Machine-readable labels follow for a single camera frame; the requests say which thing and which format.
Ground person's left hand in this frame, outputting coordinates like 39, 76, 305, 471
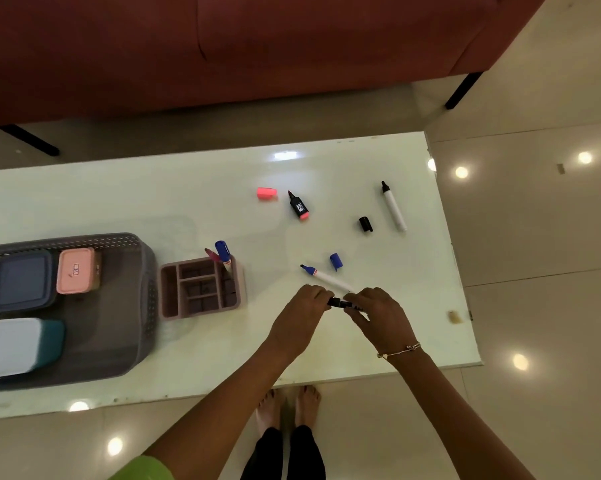
268, 285, 336, 360

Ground black-tipped white marker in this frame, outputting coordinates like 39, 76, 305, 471
381, 181, 408, 233

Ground person's right forearm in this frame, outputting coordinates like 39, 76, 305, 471
380, 344, 536, 480

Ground pink lidded container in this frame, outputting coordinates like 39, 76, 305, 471
56, 247, 102, 295

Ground person's foot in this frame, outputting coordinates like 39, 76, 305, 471
294, 385, 322, 430
255, 389, 286, 437

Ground pink desk organizer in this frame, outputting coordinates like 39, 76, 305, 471
158, 255, 247, 321

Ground blue-tipped white marker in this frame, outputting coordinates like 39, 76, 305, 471
300, 264, 356, 294

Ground green sleeve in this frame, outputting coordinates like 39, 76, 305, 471
109, 455, 176, 480

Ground dark blue lidded container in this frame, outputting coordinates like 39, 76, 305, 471
0, 250, 57, 313

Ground person's right hand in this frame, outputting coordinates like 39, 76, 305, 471
343, 287, 421, 357

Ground red-brown sofa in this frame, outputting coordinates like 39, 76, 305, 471
0, 0, 551, 127

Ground black and pink highlighter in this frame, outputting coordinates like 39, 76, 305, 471
287, 191, 310, 221

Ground blue-capped white marker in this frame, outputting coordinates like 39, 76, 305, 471
214, 240, 233, 273

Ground grey plastic basket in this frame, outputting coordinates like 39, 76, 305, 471
0, 233, 159, 393

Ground black trousers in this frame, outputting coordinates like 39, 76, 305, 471
240, 425, 327, 480

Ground white and teal container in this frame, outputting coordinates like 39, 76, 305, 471
0, 318, 66, 380

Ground person's left forearm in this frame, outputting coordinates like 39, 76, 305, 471
143, 340, 306, 480

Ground person's right foot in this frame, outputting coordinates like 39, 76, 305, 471
294, 385, 322, 430

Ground black sofa leg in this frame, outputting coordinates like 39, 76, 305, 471
444, 71, 485, 111
0, 124, 61, 157

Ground person's left foot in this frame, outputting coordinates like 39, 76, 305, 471
255, 389, 286, 437

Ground thin gold bracelet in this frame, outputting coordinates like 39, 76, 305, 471
377, 342, 422, 360

